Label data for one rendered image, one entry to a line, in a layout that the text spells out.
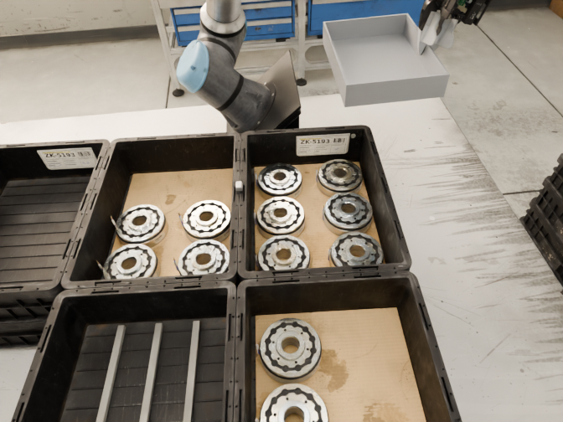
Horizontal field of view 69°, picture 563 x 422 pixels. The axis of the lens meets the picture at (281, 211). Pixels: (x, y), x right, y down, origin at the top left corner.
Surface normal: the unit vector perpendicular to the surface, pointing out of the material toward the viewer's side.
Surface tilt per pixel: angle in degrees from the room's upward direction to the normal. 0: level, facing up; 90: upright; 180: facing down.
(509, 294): 0
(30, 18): 90
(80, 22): 90
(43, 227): 0
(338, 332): 0
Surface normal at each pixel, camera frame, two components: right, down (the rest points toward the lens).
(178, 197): -0.03, -0.66
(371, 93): 0.10, 0.75
